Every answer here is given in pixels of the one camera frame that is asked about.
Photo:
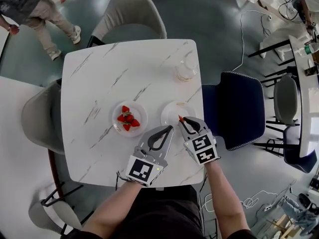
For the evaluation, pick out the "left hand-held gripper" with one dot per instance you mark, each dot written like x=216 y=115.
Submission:
x=143 y=169

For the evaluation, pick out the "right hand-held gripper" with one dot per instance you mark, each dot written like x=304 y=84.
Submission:
x=203 y=149

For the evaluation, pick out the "white plate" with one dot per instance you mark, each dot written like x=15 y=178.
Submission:
x=172 y=114

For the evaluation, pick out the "person's right forearm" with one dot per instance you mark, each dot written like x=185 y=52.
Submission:
x=223 y=195

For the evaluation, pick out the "person's left forearm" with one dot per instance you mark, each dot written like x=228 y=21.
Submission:
x=112 y=208

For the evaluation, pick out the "clear plate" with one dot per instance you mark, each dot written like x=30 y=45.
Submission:
x=139 y=111

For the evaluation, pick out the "navy blue chair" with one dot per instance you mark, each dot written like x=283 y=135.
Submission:
x=239 y=108

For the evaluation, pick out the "clear glass jar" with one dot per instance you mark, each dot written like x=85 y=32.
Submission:
x=187 y=68

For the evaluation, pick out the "person's black clothing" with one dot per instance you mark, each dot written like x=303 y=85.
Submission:
x=159 y=213

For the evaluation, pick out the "grey chair with black legs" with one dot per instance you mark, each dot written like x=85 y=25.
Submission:
x=286 y=98

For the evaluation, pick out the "navy chair with black legs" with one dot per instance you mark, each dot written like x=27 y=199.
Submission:
x=296 y=153

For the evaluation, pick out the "white power strip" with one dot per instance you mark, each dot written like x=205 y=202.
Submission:
x=268 y=207

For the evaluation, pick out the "light grey table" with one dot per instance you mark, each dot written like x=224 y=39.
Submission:
x=305 y=108

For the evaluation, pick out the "grey shell chair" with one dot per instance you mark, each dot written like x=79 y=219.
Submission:
x=42 y=118

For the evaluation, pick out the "beige upholstered chair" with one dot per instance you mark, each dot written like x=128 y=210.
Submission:
x=132 y=16

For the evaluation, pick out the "grey chair with black frame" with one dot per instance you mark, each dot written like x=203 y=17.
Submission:
x=49 y=213

